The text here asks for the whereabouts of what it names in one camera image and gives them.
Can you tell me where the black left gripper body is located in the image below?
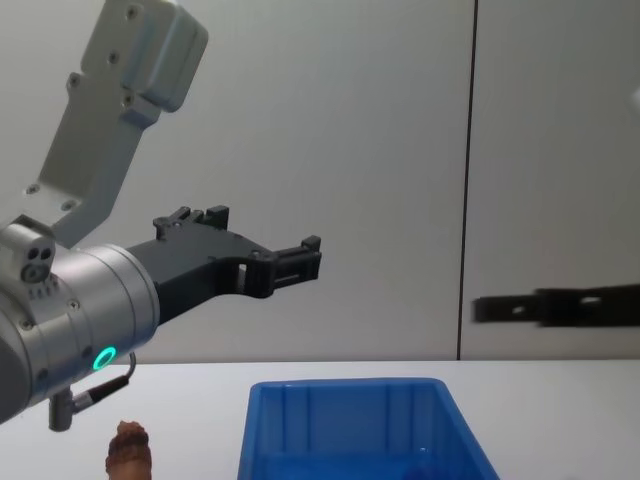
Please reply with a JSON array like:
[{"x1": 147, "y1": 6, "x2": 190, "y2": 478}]
[{"x1": 124, "y1": 223, "x2": 262, "y2": 326}]

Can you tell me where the blue plastic bin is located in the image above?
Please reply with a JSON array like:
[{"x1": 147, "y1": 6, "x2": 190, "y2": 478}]
[{"x1": 236, "y1": 377, "x2": 501, "y2": 480}]

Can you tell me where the thin dark cable silver plug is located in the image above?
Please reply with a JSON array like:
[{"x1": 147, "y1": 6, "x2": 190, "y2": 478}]
[{"x1": 47, "y1": 352, "x2": 138, "y2": 432}]

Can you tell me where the small brown lumpy object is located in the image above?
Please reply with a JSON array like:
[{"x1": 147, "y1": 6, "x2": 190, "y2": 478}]
[{"x1": 105, "y1": 420, "x2": 156, "y2": 480}]

